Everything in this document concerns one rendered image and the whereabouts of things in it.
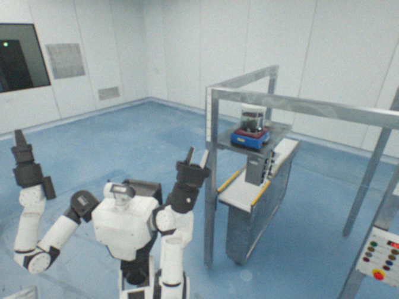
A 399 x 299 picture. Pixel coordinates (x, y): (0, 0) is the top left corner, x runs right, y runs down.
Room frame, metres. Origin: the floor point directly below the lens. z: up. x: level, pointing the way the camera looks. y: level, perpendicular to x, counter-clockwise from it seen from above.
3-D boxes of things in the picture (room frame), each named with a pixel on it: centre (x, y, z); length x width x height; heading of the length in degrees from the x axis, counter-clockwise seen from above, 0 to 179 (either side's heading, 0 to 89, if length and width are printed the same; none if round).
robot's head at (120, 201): (0.81, 0.34, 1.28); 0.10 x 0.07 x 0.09; 77
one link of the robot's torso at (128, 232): (0.86, 0.32, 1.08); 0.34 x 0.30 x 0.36; 77
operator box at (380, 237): (0.76, -0.89, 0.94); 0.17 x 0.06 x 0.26; 55
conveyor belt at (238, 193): (1.89, -0.63, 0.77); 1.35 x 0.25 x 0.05; 145
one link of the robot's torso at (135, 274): (0.89, 0.34, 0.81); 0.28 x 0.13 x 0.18; 10
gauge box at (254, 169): (1.34, -0.40, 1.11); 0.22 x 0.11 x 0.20; 145
